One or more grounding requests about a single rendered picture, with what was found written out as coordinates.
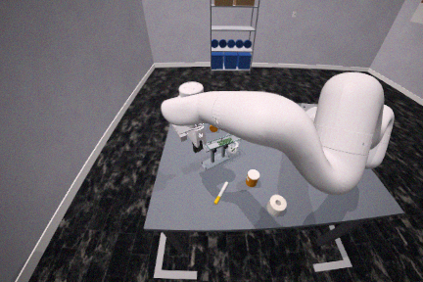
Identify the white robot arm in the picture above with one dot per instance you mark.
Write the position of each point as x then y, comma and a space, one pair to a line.
345, 118

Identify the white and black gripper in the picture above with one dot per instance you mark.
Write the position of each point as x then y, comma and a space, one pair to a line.
198, 137

